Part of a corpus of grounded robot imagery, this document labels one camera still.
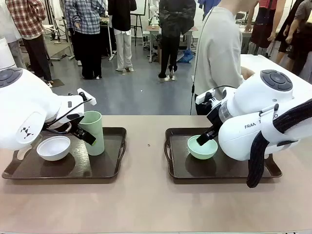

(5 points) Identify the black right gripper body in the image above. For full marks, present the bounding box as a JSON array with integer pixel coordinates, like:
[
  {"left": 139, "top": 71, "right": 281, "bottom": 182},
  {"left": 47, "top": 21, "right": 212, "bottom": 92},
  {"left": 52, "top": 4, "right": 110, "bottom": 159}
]
[{"left": 206, "top": 106, "right": 221, "bottom": 134}]

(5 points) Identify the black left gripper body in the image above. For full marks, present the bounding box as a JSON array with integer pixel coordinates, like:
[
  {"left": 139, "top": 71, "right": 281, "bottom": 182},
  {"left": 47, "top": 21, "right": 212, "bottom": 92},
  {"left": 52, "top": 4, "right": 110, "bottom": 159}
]
[{"left": 67, "top": 112, "right": 86, "bottom": 137}]

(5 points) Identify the tall light green cup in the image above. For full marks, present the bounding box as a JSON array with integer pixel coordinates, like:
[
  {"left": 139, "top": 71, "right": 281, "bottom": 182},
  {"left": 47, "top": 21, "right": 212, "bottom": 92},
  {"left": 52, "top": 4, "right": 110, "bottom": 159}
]
[{"left": 78, "top": 111, "right": 105, "bottom": 156}]

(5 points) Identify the white plastic bowl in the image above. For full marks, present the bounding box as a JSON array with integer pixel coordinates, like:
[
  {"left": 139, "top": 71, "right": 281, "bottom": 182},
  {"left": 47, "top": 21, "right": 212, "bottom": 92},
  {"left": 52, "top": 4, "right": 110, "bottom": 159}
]
[{"left": 36, "top": 136, "right": 72, "bottom": 161}]

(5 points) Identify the dark brown serving tray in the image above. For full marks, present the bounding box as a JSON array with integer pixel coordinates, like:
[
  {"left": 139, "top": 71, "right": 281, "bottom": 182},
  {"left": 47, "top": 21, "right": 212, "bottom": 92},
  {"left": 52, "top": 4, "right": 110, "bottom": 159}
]
[
  {"left": 1, "top": 127, "right": 127, "bottom": 180},
  {"left": 163, "top": 127, "right": 283, "bottom": 180}
]

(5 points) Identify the dark floor mat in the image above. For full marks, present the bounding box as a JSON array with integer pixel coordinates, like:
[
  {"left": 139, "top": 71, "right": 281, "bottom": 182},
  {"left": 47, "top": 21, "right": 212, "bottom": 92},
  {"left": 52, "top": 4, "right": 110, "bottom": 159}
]
[{"left": 45, "top": 79, "right": 65, "bottom": 88}]

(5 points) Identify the person's left hand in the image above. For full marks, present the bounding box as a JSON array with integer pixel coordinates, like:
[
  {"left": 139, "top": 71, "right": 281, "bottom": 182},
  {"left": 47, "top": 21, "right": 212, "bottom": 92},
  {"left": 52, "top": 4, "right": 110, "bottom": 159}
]
[{"left": 240, "top": 67, "right": 255, "bottom": 80}]

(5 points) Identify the light green bowl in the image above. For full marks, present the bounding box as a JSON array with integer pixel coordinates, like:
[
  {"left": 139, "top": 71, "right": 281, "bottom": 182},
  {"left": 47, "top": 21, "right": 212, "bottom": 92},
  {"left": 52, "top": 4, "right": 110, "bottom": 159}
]
[{"left": 187, "top": 136, "right": 218, "bottom": 160}]

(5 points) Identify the blue plastic bag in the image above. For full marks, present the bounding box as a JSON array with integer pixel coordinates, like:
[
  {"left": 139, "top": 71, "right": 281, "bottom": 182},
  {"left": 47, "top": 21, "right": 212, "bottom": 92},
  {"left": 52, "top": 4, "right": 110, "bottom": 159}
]
[{"left": 176, "top": 49, "right": 195, "bottom": 63}]

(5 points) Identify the person in beige shirt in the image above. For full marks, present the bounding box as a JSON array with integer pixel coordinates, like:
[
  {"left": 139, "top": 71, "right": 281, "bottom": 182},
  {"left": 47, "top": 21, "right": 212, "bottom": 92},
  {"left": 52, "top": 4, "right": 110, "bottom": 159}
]
[{"left": 194, "top": 0, "right": 259, "bottom": 115}]

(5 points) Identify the white background table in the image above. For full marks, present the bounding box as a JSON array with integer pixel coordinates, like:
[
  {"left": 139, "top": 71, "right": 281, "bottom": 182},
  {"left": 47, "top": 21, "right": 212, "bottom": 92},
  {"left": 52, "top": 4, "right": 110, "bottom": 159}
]
[{"left": 240, "top": 54, "right": 312, "bottom": 85}]

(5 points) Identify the person in dark red skirt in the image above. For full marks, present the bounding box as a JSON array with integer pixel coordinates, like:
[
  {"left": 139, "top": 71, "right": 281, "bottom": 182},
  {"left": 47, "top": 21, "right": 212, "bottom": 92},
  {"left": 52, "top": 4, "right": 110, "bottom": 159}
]
[{"left": 245, "top": 0, "right": 286, "bottom": 58}]

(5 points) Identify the person in blue plaid shirt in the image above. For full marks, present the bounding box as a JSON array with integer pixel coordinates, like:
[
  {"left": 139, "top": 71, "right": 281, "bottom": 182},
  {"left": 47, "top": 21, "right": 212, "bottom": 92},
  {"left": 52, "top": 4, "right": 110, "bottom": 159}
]
[{"left": 63, "top": 0, "right": 103, "bottom": 80}]

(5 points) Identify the grey background desk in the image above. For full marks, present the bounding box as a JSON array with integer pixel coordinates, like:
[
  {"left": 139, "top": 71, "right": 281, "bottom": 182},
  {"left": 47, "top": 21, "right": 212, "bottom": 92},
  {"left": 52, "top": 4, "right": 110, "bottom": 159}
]
[{"left": 143, "top": 24, "right": 195, "bottom": 63}]

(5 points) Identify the person in dark blue top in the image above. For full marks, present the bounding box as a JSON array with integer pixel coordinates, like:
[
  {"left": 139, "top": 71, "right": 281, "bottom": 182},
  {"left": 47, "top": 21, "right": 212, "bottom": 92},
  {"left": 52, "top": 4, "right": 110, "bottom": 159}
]
[{"left": 197, "top": 0, "right": 215, "bottom": 15}]

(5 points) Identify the person in red plaid shirt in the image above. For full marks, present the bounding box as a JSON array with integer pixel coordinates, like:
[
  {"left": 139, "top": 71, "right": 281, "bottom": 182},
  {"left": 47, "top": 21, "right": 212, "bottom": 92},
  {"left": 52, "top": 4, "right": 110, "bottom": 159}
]
[{"left": 4, "top": 0, "right": 53, "bottom": 86}]

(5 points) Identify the person in black top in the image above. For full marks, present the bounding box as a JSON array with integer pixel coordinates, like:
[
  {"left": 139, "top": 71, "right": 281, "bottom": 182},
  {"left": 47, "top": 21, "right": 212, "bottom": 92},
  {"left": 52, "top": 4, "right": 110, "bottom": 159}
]
[{"left": 108, "top": 0, "right": 137, "bottom": 72}]

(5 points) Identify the person in grey t-shirt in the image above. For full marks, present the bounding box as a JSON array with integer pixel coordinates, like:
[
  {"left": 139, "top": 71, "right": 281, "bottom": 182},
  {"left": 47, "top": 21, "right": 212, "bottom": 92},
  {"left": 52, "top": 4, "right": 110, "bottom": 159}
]
[{"left": 275, "top": 0, "right": 312, "bottom": 76}]

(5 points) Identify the whiteboard easel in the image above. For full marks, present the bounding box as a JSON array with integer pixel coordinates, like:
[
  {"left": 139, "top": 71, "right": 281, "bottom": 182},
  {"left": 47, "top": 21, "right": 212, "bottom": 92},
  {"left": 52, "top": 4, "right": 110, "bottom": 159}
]
[{"left": 130, "top": 0, "right": 147, "bottom": 47}]

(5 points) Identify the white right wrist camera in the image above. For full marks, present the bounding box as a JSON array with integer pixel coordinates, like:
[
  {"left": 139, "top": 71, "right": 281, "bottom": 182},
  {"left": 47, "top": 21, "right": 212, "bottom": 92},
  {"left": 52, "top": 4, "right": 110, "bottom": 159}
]
[{"left": 195, "top": 89, "right": 216, "bottom": 104}]

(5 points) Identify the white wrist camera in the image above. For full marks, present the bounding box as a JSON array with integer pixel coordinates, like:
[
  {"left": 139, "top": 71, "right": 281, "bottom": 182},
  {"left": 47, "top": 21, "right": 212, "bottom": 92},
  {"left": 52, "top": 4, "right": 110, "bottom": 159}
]
[
  {"left": 77, "top": 89, "right": 97, "bottom": 106},
  {"left": 195, "top": 89, "right": 216, "bottom": 104}
]

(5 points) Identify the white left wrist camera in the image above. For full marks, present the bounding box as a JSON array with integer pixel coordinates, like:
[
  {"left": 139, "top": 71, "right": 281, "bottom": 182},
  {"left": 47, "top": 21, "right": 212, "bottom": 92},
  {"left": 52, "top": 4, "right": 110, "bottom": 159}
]
[{"left": 77, "top": 89, "right": 97, "bottom": 106}]

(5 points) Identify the black hanging cord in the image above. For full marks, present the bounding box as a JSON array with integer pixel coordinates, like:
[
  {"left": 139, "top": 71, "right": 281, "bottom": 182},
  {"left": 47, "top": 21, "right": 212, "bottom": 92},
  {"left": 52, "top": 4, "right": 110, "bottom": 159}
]
[{"left": 190, "top": 8, "right": 208, "bottom": 115}]

